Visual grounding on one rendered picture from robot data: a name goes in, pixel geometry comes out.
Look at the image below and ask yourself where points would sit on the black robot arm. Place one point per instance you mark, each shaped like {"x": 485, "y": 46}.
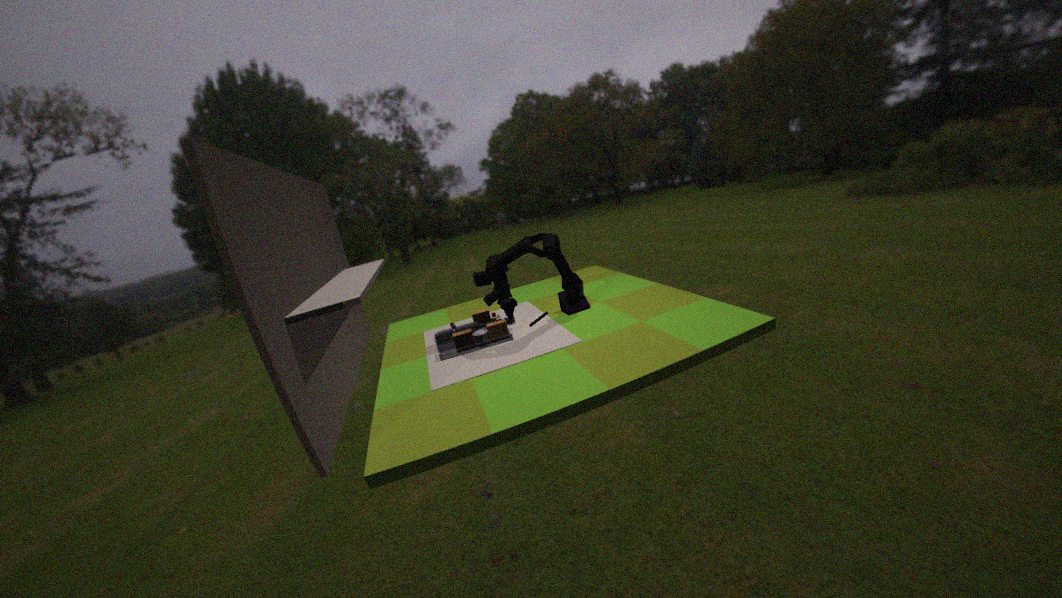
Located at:
{"x": 496, "y": 267}

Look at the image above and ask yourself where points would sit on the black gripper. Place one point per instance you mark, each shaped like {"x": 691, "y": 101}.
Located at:
{"x": 507, "y": 304}

